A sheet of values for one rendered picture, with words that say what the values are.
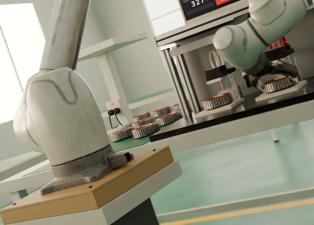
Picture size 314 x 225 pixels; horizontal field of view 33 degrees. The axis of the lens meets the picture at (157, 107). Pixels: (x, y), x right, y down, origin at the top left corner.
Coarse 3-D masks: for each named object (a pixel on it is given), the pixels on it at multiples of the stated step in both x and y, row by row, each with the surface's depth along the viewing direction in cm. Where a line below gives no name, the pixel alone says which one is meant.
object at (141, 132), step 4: (148, 124) 216; (152, 124) 209; (156, 124) 210; (136, 128) 215; (140, 128) 215; (144, 128) 208; (148, 128) 208; (152, 128) 208; (156, 128) 209; (132, 132) 212; (136, 132) 209; (140, 132) 208; (144, 132) 208; (148, 132) 207; (152, 132) 208; (136, 136) 209; (140, 136) 208; (144, 136) 208
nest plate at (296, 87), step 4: (304, 80) 186; (296, 84) 182; (300, 84) 179; (304, 84) 184; (288, 88) 178; (292, 88) 175; (296, 88) 175; (276, 92) 179; (280, 92) 177; (284, 92) 177; (288, 92) 176; (260, 96) 182; (264, 96) 180; (268, 96) 180; (272, 96) 179; (256, 100) 182; (260, 100) 181
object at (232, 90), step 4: (228, 88) 208; (232, 88) 206; (240, 88) 209; (220, 92) 208; (224, 92) 208; (228, 92) 207; (232, 92) 206; (236, 92) 205; (240, 92) 208; (232, 96) 206; (236, 96) 206
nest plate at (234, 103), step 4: (236, 100) 197; (240, 100) 196; (228, 104) 192; (232, 104) 188; (236, 104) 192; (216, 108) 193; (220, 108) 189; (224, 108) 188; (228, 108) 187; (200, 112) 197; (204, 112) 193; (208, 112) 191; (212, 112) 190; (216, 112) 190; (196, 116) 194; (200, 116) 193
